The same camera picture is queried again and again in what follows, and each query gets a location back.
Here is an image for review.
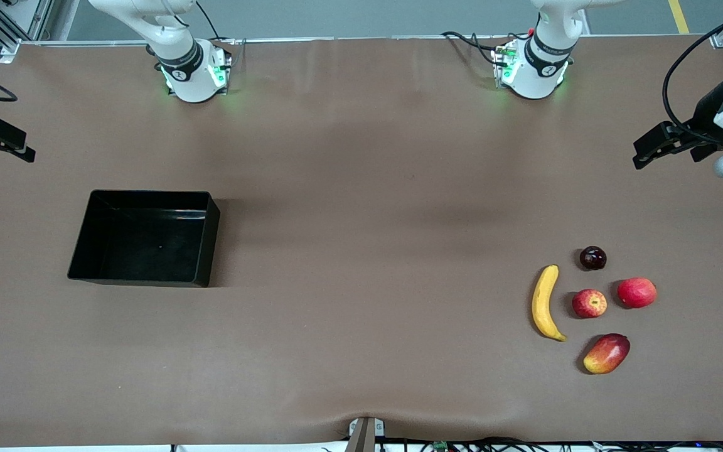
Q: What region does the red yellow striped apple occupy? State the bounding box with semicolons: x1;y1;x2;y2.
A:
572;289;608;319

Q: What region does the black rectangular plastic box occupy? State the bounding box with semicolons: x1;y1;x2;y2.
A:
67;190;221;288

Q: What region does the yellow banana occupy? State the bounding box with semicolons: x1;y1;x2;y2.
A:
532;264;568;343

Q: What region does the dark purple plum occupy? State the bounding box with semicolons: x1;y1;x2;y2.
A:
580;246;608;271

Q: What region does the plain red round fruit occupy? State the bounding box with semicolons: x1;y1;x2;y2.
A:
617;277;658;309

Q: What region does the red yellow mango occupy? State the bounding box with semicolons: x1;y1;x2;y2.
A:
583;333;631;375

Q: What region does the table cover mat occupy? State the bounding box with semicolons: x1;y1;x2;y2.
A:
0;35;723;448

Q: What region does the long looping black cable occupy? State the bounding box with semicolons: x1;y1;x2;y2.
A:
661;0;723;142

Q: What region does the aluminium frame profile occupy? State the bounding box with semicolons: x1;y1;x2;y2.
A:
0;0;55;64

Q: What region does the thin black cable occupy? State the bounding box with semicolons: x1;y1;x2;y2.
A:
195;0;223;42

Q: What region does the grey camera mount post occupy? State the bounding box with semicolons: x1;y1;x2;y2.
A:
344;416;385;452

